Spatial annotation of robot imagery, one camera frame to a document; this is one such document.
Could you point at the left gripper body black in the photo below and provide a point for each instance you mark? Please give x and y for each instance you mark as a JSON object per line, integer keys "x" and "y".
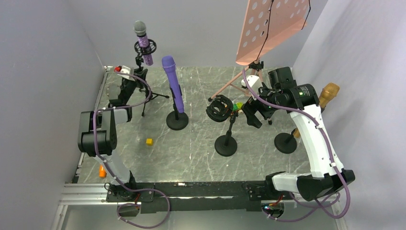
{"x": 128, "y": 88}

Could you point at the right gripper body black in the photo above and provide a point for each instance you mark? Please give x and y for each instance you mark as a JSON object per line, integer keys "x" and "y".
{"x": 265, "y": 109}

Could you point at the black shock mount desk stand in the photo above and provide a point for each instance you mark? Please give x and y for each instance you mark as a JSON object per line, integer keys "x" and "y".
{"x": 221, "y": 110}

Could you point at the glitter purple silver microphone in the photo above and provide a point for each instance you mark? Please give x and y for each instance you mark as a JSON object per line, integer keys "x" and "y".
{"x": 145, "y": 48}

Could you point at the orange microphone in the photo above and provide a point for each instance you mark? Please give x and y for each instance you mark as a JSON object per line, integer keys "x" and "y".
{"x": 102, "y": 172}

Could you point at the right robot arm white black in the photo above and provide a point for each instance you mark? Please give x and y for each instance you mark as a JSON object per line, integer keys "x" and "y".
{"x": 327, "y": 173}

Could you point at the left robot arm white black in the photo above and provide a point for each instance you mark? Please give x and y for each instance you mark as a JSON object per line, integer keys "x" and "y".
{"x": 97, "y": 134}

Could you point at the black round stand right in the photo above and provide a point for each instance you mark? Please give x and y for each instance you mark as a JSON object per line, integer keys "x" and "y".
{"x": 285, "y": 143}

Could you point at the black round base mic stand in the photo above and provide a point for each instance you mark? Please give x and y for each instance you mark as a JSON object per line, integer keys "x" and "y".
{"x": 175, "y": 120}

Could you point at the gold microphone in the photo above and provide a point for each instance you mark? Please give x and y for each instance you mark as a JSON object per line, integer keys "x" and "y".
{"x": 328, "y": 93}

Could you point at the pink music stand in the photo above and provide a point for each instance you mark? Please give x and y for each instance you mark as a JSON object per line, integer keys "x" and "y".
{"x": 267, "y": 24}

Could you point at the colourful toy block car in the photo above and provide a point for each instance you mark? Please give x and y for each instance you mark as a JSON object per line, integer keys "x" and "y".
{"x": 237, "y": 108}

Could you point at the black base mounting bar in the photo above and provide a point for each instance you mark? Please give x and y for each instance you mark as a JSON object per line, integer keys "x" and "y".
{"x": 201, "y": 196}

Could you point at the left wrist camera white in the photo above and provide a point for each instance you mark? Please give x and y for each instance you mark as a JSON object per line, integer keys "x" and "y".
{"x": 124, "y": 72}

